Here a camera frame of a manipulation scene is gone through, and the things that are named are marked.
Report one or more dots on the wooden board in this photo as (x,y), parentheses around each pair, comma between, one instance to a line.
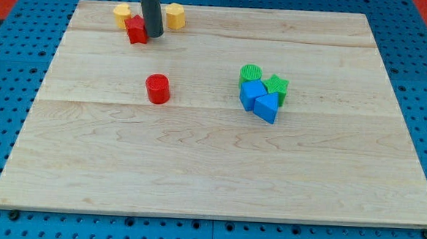
(339,151)

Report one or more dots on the yellow hexagon block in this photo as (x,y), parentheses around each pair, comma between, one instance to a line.
(175,15)

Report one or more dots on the green cylinder block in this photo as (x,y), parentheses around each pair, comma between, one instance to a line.
(249,72)

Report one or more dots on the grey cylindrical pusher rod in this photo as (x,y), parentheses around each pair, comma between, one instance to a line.
(152,14)

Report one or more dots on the blue triangle block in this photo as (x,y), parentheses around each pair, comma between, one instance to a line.
(266,107)

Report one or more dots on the yellow heart block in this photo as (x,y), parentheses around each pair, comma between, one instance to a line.
(122,12)

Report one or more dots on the red cylinder block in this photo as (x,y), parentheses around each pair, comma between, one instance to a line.
(158,89)

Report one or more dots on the green star block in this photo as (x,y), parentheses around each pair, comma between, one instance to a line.
(276,84)

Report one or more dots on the red star block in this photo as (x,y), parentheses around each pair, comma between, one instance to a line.
(136,30)

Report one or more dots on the blue cube block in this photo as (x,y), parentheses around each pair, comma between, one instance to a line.
(249,91)

